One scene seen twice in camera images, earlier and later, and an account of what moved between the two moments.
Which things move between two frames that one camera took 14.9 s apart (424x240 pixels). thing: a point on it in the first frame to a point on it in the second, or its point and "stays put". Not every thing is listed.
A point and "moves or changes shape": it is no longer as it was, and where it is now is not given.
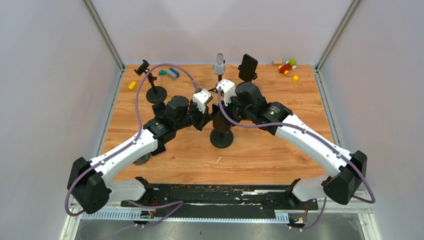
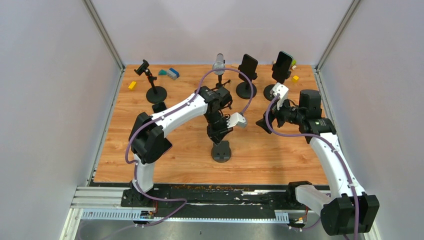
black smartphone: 248,68 stays put
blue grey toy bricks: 173,73 stays put
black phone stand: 220,140 moves or changes shape
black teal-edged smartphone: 220,121 moves or changes shape
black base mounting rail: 189,197 stays put
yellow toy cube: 295,79 stays put
